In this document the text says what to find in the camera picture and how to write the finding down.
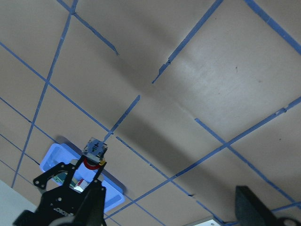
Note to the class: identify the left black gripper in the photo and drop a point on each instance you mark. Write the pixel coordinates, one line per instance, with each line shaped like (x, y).
(62, 201)

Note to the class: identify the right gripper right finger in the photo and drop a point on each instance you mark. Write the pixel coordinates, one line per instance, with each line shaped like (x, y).
(251, 211)

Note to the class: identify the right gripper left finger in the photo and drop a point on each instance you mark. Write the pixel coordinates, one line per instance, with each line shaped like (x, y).
(90, 212)

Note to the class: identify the red emergency stop button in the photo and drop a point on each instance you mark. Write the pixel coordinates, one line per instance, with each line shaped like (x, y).
(94, 154)

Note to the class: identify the white circuit breaker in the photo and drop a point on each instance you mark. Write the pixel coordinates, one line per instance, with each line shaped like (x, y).
(81, 185)

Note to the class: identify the green switch module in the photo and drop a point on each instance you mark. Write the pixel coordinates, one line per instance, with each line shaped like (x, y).
(60, 178)

